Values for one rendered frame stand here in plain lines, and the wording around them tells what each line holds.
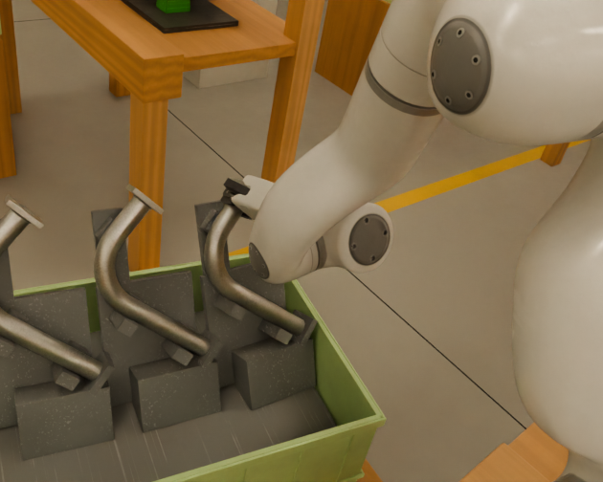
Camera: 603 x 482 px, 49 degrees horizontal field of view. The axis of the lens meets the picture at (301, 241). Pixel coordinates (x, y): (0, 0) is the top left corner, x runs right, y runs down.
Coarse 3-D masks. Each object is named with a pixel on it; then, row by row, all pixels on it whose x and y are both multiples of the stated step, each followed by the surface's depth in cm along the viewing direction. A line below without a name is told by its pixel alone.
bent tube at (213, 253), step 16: (224, 208) 102; (224, 224) 101; (208, 240) 101; (224, 240) 102; (208, 256) 101; (208, 272) 102; (224, 272) 103; (224, 288) 103; (240, 288) 105; (240, 304) 106; (256, 304) 107; (272, 304) 109; (272, 320) 110; (288, 320) 111
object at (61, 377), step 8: (8, 312) 95; (16, 312) 95; (24, 320) 95; (0, 336) 92; (0, 344) 91; (8, 344) 91; (72, 344) 99; (0, 352) 91; (8, 352) 91; (88, 352) 100; (56, 368) 98; (64, 368) 97; (56, 376) 96; (64, 376) 95; (72, 376) 96; (64, 384) 96; (72, 384) 96
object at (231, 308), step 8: (216, 304) 108; (224, 304) 106; (232, 304) 104; (232, 312) 104; (240, 312) 105; (264, 320) 114; (264, 328) 112; (272, 328) 111; (280, 328) 110; (272, 336) 110; (280, 336) 110; (288, 336) 111
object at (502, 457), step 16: (480, 464) 103; (496, 464) 104; (512, 464) 104; (528, 464) 105; (464, 480) 100; (480, 480) 101; (496, 480) 101; (512, 480) 102; (528, 480) 102; (544, 480) 103
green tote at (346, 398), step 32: (32, 288) 108; (64, 288) 110; (288, 288) 122; (96, 320) 117; (320, 320) 114; (320, 352) 114; (320, 384) 116; (352, 384) 105; (352, 416) 107; (384, 416) 100; (288, 448) 92; (320, 448) 97; (352, 448) 101; (160, 480) 85; (192, 480) 87; (224, 480) 91; (256, 480) 95; (288, 480) 99; (320, 480) 103; (352, 480) 108
